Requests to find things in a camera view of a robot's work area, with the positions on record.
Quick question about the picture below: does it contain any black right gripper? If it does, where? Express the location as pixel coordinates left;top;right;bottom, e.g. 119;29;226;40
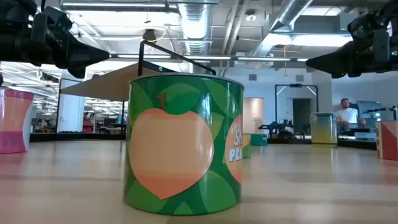
306;9;398;78

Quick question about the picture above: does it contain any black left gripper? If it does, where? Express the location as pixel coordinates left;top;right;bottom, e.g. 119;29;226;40
29;6;110;79

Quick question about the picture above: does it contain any yellow teal carrots can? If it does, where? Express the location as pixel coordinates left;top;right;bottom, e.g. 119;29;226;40
310;112;338;147

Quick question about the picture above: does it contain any pink orange fruit can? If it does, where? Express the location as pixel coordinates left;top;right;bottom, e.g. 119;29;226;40
0;88;34;155

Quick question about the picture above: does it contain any green yellow corn can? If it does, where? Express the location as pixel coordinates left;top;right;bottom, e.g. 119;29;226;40
242;133;252;159

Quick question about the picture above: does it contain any green peaches can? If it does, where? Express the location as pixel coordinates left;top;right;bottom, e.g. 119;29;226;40
123;73;245;216

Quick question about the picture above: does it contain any yellow hanging tag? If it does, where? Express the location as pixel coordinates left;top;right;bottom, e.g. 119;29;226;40
282;45;289;78

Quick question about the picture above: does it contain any person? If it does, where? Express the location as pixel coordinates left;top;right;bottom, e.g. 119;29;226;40
335;98;367;131

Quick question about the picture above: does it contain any grey monitor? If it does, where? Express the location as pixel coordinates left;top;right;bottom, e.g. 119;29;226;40
356;100;382;122

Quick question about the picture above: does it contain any red background cabinet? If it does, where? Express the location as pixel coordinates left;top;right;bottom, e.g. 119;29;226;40
83;111;95;134

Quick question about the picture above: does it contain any long ceiling light strip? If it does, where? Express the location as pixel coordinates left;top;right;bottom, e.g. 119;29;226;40
109;53;309;63

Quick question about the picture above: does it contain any short teal can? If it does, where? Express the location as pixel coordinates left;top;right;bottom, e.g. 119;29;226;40
250;133;268;147

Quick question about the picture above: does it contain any wooden shelf black frame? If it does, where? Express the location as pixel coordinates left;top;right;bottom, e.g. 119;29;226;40
57;40;218;140

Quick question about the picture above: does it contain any black background frame stand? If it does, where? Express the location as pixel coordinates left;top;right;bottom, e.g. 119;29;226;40
274;83;319;138

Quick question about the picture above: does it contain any black ceiling camera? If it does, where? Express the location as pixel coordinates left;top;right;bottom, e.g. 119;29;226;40
142;28;157;42

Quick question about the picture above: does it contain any smooth silver ceiling duct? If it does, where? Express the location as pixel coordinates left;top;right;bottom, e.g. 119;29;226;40
248;0;315;62

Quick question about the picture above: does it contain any yellow camera cable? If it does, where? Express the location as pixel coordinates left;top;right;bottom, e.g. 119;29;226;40
146;26;169;44

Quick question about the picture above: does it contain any black table frame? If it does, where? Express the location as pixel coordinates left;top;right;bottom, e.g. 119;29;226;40
29;133;377;151

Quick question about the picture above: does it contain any ribbed silver ceiling duct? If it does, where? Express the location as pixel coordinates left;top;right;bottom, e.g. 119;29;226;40
177;0;220;74

